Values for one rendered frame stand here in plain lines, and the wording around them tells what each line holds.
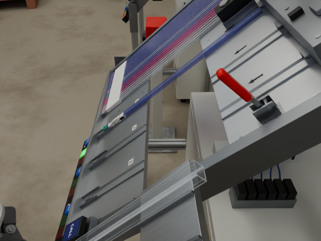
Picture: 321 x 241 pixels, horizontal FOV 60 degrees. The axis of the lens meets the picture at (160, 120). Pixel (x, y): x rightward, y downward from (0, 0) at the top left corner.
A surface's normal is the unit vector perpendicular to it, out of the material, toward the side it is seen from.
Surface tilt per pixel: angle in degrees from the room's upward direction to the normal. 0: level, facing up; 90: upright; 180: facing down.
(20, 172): 0
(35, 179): 0
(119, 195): 42
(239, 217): 0
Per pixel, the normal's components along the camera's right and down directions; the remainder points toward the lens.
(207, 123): 0.00, -0.77
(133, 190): -0.67, -0.57
